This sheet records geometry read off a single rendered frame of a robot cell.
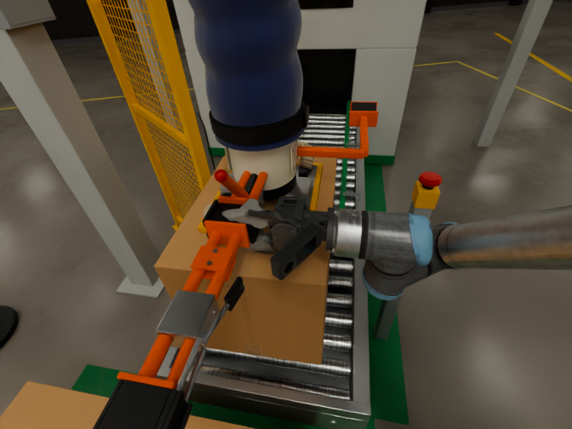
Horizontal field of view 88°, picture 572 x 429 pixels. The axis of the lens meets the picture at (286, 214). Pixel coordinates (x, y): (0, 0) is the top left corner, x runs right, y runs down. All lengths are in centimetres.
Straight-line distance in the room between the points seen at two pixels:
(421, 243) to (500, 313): 166
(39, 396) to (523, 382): 202
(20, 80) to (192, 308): 128
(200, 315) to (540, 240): 47
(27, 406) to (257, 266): 97
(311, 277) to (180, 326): 31
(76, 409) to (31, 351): 106
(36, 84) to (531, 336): 258
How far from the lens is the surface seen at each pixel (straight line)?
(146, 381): 44
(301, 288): 67
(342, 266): 138
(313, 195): 84
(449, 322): 201
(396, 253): 55
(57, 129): 161
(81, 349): 217
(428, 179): 107
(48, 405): 139
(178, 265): 74
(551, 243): 51
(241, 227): 56
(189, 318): 47
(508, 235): 55
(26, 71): 154
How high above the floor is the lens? 161
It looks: 41 degrees down
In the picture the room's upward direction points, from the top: 4 degrees counter-clockwise
